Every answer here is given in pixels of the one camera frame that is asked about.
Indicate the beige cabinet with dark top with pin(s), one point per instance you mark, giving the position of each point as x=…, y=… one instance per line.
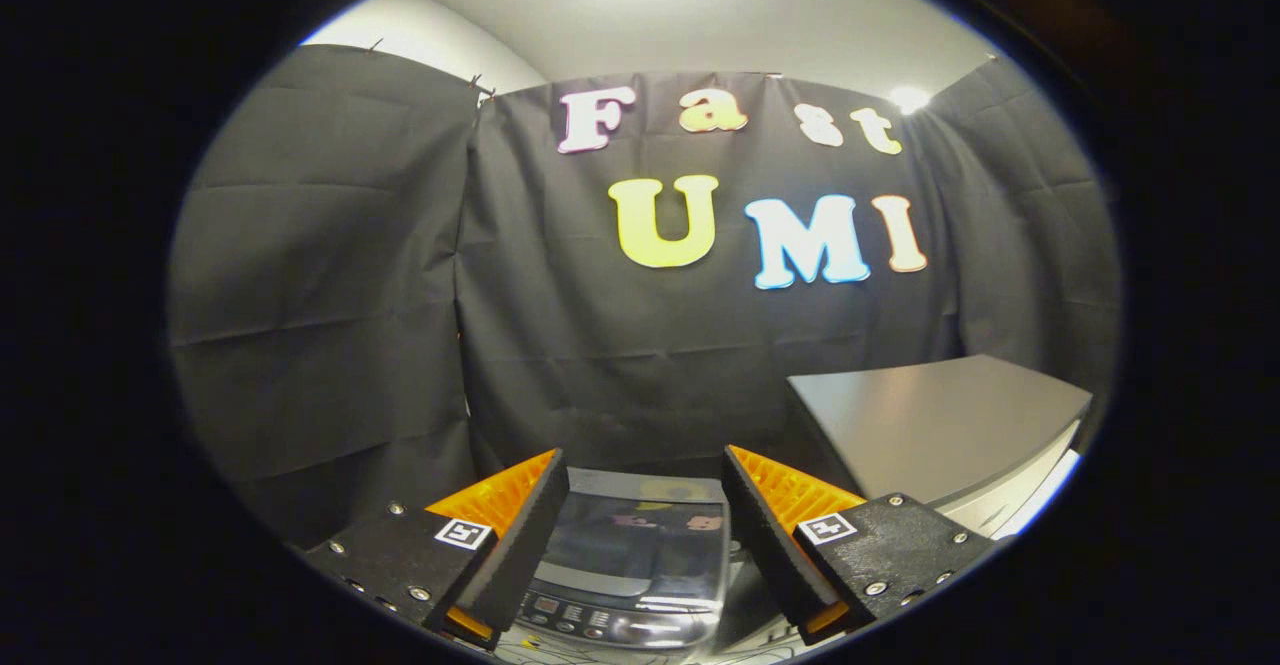
x=930, y=425

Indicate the grey washing machine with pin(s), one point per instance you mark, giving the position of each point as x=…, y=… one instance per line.
x=620, y=625

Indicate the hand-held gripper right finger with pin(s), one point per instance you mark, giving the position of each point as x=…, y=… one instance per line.
x=770, y=555

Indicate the black backdrop cloth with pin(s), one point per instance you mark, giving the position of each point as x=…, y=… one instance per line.
x=330, y=275

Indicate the small ceiling light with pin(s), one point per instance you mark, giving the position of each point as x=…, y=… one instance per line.
x=908, y=99

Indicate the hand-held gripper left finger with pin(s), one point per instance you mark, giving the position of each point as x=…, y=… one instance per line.
x=525, y=545

